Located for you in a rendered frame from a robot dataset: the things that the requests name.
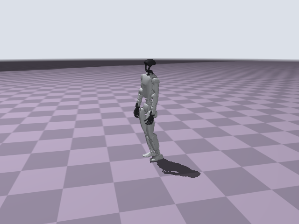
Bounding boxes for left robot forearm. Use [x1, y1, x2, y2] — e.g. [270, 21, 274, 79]
[151, 94, 158, 115]

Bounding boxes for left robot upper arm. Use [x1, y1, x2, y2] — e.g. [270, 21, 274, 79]
[151, 77, 160, 99]

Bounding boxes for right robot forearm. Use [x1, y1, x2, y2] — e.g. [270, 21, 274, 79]
[136, 92, 143, 107]

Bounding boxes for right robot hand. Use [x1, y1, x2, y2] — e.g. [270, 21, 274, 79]
[134, 103, 140, 118]

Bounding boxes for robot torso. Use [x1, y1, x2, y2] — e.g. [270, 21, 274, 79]
[142, 73, 157, 113]

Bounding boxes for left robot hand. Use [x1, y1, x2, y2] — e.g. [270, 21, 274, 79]
[145, 111, 155, 125]

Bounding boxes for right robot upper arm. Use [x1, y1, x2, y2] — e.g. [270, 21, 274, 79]
[139, 74, 144, 94]

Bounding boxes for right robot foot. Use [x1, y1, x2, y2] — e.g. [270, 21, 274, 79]
[142, 152, 156, 157]

